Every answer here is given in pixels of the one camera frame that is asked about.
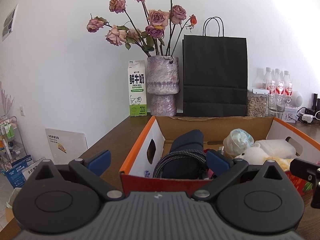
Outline wire shelf rack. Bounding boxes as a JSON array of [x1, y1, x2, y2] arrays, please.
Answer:
[[1, 115, 27, 172]]

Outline white charger with cables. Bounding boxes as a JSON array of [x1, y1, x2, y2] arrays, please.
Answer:
[[297, 107, 319, 125]]

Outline white round speaker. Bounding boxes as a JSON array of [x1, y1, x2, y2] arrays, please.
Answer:
[[291, 91, 303, 108]]

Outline empty drinking glass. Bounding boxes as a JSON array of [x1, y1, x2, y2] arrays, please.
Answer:
[[268, 94, 286, 119]]

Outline pack of water bottles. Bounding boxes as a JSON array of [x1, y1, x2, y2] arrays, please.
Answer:
[[252, 67, 293, 98]]

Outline black paper bag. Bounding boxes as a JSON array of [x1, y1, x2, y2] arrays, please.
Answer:
[[182, 16, 248, 117]]

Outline white green milk carton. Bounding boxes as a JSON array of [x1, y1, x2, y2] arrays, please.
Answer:
[[127, 60, 147, 116]]

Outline clear jar with seeds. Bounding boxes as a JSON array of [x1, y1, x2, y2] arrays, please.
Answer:
[[246, 88, 269, 117]]

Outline white board leaning on wall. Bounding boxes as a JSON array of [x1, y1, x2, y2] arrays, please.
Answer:
[[45, 128, 88, 165]]

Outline cardboard box orange rim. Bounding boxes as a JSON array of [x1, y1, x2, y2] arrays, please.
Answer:
[[119, 116, 319, 195]]

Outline white plastic container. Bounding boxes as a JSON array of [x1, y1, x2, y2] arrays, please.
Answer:
[[253, 139, 296, 159]]

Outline blue white booklets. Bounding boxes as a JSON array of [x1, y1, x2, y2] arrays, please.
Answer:
[[4, 155, 41, 189]]

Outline dried rose bouquet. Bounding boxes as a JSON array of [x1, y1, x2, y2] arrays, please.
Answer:
[[86, 0, 197, 57]]

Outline purple textured vase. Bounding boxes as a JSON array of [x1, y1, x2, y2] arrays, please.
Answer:
[[146, 56, 180, 116]]

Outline black braided cable coil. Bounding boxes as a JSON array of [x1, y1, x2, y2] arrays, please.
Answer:
[[152, 149, 208, 181]]

